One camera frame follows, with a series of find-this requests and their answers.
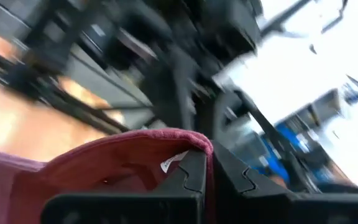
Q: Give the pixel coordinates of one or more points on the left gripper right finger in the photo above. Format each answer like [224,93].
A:
[244,199]

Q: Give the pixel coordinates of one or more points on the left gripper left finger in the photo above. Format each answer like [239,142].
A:
[185,193]

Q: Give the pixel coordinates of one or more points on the maroon baseball cap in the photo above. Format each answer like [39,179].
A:
[89,168]

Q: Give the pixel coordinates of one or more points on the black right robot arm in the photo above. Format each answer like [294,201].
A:
[225,31]

